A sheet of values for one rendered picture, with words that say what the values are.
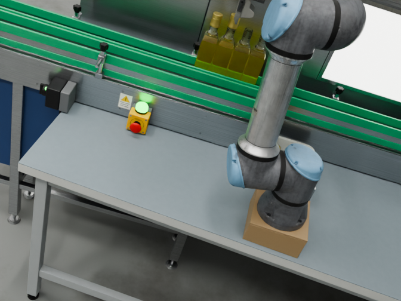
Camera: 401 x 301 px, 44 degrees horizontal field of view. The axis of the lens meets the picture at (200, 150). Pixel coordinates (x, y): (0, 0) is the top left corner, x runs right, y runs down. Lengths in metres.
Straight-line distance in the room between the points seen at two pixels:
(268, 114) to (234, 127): 0.51
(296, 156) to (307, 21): 0.39
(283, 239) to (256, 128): 0.38
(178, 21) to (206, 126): 0.42
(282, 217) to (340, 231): 0.31
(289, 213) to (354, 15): 0.57
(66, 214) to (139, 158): 0.87
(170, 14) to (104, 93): 0.40
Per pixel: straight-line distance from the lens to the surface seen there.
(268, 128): 1.27
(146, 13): 1.93
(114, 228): 2.42
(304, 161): 1.36
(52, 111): 1.92
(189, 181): 1.62
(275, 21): 1.15
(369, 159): 1.97
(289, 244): 1.50
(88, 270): 2.26
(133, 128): 1.70
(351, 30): 1.20
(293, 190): 1.39
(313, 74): 1.95
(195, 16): 1.90
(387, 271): 1.69
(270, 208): 1.46
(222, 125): 1.75
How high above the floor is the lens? 1.83
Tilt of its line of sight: 38 degrees down
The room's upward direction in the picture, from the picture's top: 19 degrees clockwise
